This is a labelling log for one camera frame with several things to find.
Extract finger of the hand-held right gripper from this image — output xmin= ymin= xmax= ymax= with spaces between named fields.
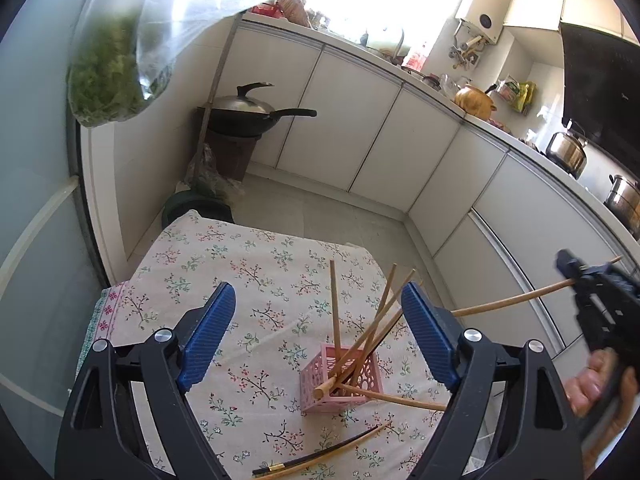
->
xmin=556 ymin=248 xmax=621 ymax=307

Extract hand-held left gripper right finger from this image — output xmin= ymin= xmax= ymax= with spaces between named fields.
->
xmin=400 ymin=281 xmax=586 ymax=480

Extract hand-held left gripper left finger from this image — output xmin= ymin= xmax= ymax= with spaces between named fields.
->
xmin=55 ymin=281 xmax=237 ymax=480

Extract thick pale bamboo chopstick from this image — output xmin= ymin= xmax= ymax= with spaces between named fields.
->
xmin=314 ymin=268 xmax=417 ymax=402
xmin=357 ymin=305 xmax=406 ymax=376
xmin=329 ymin=259 xmax=344 ymax=361
xmin=345 ymin=262 xmax=399 ymax=376

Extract thin curved wooden chopstick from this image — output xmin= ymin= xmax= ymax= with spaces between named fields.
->
xmin=342 ymin=384 xmax=447 ymax=412
xmin=451 ymin=255 xmax=624 ymax=317
xmin=285 ymin=422 xmax=392 ymax=473

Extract pink perforated utensil holder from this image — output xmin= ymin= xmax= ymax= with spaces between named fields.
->
xmin=300 ymin=342 xmax=386 ymax=415

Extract black chopstick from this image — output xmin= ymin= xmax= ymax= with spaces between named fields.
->
xmin=251 ymin=425 xmax=379 ymax=476

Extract person's right hand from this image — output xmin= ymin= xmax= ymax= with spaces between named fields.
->
xmin=562 ymin=347 xmax=626 ymax=417

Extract steel cooking pot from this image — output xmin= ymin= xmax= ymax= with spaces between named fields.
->
xmin=604 ymin=174 xmax=640 ymax=238
xmin=546 ymin=130 xmax=588 ymax=178

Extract floral tablecloth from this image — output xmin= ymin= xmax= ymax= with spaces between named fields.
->
xmin=75 ymin=210 xmax=481 ymax=480

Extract pink patterned towel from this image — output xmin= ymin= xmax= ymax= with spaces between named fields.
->
xmin=86 ymin=281 xmax=132 ymax=353

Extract dark green basin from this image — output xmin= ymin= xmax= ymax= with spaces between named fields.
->
xmin=162 ymin=190 xmax=236 ymax=228

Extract bag of greens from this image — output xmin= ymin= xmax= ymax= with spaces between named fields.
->
xmin=185 ymin=145 xmax=243 ymax=201

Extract brown bucket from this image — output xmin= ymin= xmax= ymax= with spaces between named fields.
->
xmin=207 ymin=130 xmax=261 ymax=183

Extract black range hood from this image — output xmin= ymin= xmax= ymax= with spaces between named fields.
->
xmin=560 ymin=22 xmax=640 ymax=156

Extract colourful snack packets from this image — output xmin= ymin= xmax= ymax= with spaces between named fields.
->
xmin=500 ymin=77 xmax=536 ymax=113

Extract golden kettle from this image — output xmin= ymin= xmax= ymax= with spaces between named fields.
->
xmin=455 ymin=85 xmax=498 ymax=121

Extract black wok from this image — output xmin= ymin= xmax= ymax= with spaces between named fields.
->
xmin=202 ymin=105 xmax=318 ymax=139

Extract white base kitchen cabinets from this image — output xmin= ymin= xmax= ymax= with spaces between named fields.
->
xmin=197 ymin=12 xmax=640 ymax=361

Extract steel wok lid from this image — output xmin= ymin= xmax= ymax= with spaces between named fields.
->
xmin=212 ymin=82 xmax=276 ymax=116

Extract frosted glass door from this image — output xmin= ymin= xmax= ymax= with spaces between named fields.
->
xmin=0 ymin=10 xmax=101 ymax=466

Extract water heater pipes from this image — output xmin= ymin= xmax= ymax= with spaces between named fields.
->
xmin=449 ymin=20 xmax=487 ymax=69

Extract wooden pole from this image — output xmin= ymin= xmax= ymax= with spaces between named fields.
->
xmin=199 ymin=15 xmax=239 ymax=161

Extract plastic bag of green vegetables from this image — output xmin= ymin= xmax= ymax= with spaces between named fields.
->
xmin=67 ymin=0 xmax=281 ymax=128

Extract white water heater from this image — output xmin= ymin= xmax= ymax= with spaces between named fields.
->
xmin=455 ymin=0 xmax=513 ymax=43

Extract beige door handle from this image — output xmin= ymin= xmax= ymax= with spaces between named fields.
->
xmin=0 ymin=176 xmax=81 ymax=301

